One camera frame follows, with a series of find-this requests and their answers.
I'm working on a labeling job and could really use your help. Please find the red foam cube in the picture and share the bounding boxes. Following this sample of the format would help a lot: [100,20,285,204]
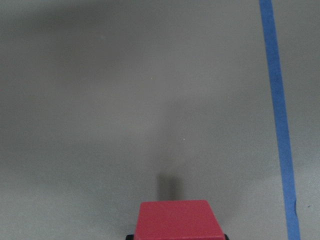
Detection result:
[133,200,225,240]

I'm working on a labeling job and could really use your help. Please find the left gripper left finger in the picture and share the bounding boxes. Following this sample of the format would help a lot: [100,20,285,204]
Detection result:
[125,234,134,240]

